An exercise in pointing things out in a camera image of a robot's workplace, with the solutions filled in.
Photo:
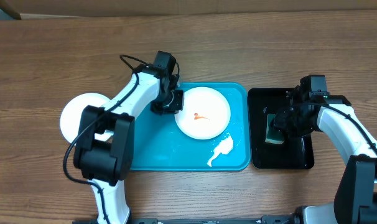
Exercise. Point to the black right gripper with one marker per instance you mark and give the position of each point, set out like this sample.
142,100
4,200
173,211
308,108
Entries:
280,122

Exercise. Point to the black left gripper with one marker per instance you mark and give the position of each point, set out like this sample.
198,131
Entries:
176,104

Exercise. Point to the green yellow sponge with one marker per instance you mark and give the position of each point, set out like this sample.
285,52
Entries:
272,136

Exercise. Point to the white plate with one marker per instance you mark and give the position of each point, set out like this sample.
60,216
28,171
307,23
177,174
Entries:
71,114
205,114

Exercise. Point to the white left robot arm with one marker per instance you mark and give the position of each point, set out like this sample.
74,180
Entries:
102,152

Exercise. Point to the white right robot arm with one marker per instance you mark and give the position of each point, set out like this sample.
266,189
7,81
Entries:
355,200

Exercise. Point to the black plastic tray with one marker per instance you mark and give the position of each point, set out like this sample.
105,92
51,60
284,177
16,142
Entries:
292,153

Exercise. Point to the white foam blob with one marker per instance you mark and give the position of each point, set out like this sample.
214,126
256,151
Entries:
224,147

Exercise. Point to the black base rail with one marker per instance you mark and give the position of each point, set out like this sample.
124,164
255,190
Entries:
266,219

